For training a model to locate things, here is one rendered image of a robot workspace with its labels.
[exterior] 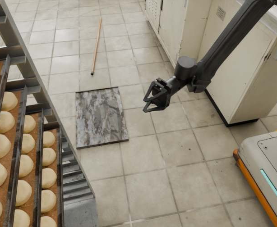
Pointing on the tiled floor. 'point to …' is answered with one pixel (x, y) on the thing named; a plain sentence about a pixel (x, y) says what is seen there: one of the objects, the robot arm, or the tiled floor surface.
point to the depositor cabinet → (178, 25)
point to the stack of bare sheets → (99, 118)
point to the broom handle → (96, 47)
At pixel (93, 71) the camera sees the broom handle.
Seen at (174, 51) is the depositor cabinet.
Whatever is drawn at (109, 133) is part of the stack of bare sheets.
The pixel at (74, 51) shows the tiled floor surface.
